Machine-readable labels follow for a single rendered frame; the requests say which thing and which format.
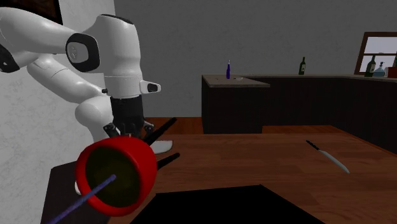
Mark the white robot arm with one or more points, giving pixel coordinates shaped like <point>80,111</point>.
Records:
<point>118,59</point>

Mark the red round cup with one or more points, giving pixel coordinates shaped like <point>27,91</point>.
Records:
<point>136,161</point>

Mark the blue thin stick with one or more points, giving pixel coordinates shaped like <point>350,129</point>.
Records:
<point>83,200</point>

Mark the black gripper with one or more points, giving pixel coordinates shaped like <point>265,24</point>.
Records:
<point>127,111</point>

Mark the dark brown wall panel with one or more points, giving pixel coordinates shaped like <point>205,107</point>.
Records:
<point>40,9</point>

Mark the dark counter with bottles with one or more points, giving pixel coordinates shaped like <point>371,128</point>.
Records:
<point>235,105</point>

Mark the brown wooden table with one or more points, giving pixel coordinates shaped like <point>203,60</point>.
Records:
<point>248,161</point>

